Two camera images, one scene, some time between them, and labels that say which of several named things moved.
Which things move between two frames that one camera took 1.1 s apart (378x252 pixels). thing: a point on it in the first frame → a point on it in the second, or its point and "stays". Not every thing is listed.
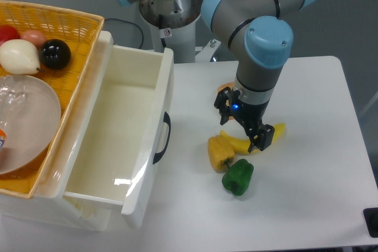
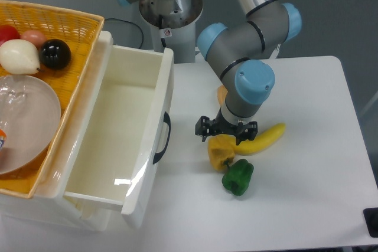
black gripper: (251, 116) → (205, 127)
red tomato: (8, 32) stays
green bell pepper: (237, 177) stays
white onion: (19, 56) stays
